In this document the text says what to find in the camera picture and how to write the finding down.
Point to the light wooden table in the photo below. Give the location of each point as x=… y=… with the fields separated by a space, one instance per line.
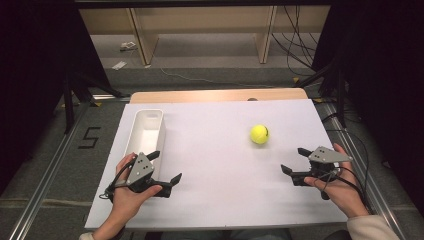
x=213 y=95

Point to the person's right hand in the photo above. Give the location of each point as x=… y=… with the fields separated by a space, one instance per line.
x=343 y=193

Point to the short aluminium rail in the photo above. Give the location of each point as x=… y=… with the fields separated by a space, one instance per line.
x=110 y=97

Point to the small white packet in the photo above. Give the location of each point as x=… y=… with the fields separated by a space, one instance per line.
x=128 y=45

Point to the white board mat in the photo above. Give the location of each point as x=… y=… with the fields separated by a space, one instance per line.
x=220 y=160

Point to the aluminium floor rail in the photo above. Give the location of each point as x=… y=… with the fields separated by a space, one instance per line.
x=43 y=186
x=376 y=196

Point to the black tripod stand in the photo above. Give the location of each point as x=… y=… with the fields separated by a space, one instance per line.
x=340 y=96
x=69 y=106

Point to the yellow tennis ball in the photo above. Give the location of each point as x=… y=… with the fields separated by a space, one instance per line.
x=259 y=134

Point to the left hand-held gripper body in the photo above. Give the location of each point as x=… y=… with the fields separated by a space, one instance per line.
x=141 y=170

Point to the light wooden shelf unit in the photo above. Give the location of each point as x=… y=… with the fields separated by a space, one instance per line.
x=200 y=20

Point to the white paper strip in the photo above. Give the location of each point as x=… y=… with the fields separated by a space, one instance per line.
x=119 y=65

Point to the white rectangular plastic bin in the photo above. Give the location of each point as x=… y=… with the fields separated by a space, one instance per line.
x=146 y=133

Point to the person's left hand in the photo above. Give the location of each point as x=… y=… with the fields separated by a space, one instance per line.
x=126 y=200

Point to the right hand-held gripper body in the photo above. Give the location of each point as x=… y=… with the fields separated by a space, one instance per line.
x=325 y=156

